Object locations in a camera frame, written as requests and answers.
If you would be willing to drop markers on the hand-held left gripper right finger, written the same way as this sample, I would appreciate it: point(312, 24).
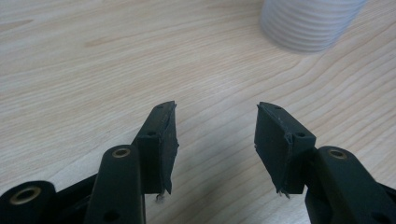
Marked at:
point(274, 149)

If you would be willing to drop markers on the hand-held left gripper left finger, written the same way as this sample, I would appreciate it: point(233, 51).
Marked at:
point(157, 155)

